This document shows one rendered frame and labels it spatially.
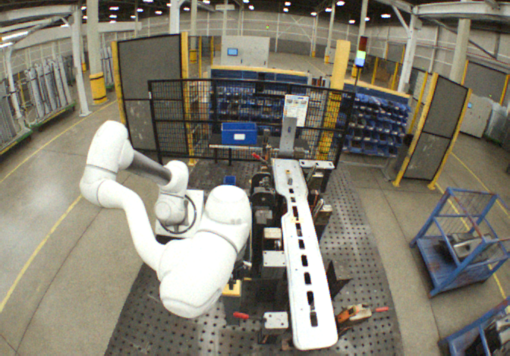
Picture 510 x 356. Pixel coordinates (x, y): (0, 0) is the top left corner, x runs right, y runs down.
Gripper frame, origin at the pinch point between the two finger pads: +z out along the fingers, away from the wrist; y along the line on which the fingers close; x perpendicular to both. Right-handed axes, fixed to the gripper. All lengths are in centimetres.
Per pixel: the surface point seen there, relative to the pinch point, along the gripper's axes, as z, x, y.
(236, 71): -23, 278, -20
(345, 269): 16, 13, 52
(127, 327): 49, -15, -57
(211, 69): -25, 282, -56
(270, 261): 8.0, 14.4, 15.2
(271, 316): 13.2, -8.6, 15.2
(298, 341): 18.9, -18.5, 26.1
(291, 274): 19.0, 13.9, 25.9
